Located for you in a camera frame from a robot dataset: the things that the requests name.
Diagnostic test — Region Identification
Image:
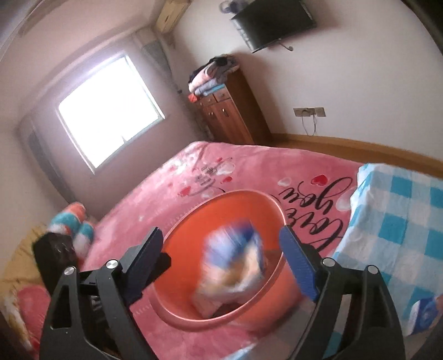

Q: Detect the wall air conditioner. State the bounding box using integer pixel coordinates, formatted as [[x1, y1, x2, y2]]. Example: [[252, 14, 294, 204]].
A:
[[155, 0, 192, 34]]

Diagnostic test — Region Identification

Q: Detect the blue white checkered tablecloth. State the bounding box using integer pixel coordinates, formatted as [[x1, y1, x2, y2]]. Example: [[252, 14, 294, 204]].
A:
[[333, 163, 442, 337]]

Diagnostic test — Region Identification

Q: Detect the pink love you bedspread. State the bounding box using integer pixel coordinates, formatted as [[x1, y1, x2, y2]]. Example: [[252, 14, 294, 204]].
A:
[[83, 142, 360, 359]]

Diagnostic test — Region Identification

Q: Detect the grey window curtain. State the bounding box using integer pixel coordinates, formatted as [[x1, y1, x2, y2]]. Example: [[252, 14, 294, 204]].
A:
[[133, 27, 182, 94]]

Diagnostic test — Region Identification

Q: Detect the blue Vinda tissue pack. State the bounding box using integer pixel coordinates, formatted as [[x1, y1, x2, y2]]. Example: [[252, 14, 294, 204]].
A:
[[192, 219, 267, 319]]

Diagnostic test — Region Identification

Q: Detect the black bag on bed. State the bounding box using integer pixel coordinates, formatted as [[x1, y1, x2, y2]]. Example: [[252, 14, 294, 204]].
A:
[[32, 233, 78, 295]]

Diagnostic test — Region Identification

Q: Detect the bright window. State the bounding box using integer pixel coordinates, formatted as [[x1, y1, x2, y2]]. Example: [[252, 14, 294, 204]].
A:
[[57, 53, 164, 173]]

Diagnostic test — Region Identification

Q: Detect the colourful striped plush toy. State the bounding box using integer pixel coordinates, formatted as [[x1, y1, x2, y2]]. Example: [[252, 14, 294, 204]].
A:
[[47, 202, 95, 261]]

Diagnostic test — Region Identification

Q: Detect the brown wooden cabinet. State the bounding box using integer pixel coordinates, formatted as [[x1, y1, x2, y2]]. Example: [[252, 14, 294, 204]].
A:
[[194, 70, 272, 145]]

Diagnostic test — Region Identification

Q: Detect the orange plastic basin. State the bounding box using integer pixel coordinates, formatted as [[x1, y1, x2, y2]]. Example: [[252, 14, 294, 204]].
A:
[[148, 190, 303, 331]]

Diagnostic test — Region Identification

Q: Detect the folded blankets pile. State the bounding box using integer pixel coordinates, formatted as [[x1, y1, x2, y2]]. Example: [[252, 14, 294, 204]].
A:
[[188, 54, 239, 96]]

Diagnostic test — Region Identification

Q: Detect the wall power socket strip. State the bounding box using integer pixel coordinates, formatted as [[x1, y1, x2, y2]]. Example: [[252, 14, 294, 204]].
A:
[[293, 107, 326, 117]]

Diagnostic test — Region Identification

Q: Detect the wall mounted black television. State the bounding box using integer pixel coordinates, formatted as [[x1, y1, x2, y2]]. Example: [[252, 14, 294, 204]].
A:
[[231, 0, 317, 53]]

